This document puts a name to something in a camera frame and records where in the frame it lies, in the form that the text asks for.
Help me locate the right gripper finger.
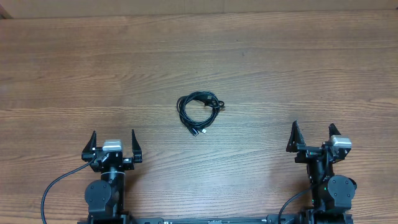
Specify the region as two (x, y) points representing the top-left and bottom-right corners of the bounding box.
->
(328, 123), (341, 137)
(286, 120), (305, 152)

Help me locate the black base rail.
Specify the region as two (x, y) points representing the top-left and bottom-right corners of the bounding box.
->
(130, 213), (302, 224)

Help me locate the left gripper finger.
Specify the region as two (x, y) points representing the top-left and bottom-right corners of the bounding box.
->
(82, 131), (96, 153)
(131, 129), (142, 157)

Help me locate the black USB cable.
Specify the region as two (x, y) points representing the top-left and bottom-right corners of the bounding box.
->
(178, 91), (222, 134)
(176, 91), (226, 137)

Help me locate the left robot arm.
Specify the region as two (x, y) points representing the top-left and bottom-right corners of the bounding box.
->
(81, 131), (142, 224)

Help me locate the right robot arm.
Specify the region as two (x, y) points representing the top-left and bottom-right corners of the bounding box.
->
(277, 121), (357, 224)

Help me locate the brown cardboard backdrop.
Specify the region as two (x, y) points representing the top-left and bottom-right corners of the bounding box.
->
(1, 0), (397, 19)

